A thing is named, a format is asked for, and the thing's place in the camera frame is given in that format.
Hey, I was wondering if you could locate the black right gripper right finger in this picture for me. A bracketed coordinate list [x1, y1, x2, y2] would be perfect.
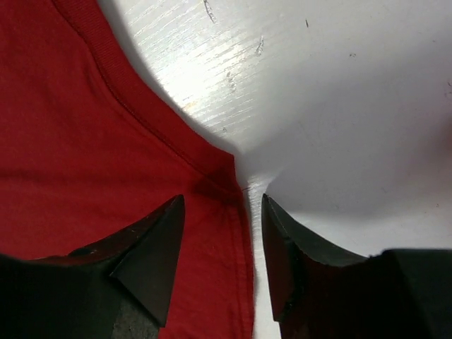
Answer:
[262, 195, 451, 338]

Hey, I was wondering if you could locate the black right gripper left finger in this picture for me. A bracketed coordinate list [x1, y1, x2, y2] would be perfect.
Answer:
[1, 195, 185, 338]

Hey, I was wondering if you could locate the dark red t shirt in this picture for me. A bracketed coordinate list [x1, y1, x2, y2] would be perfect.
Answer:
[1, 1, 254, 338]

